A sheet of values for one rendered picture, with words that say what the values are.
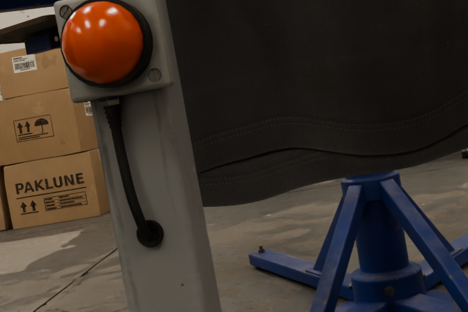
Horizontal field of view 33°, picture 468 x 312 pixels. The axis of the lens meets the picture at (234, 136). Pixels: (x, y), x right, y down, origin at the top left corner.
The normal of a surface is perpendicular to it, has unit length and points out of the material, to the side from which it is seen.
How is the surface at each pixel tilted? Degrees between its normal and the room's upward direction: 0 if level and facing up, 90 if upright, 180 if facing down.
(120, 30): 81
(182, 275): 90
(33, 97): 89
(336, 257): 43
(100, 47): 100
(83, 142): 91
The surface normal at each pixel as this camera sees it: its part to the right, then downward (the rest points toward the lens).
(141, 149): -0.15, 0.07
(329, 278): -0.54, -0.62
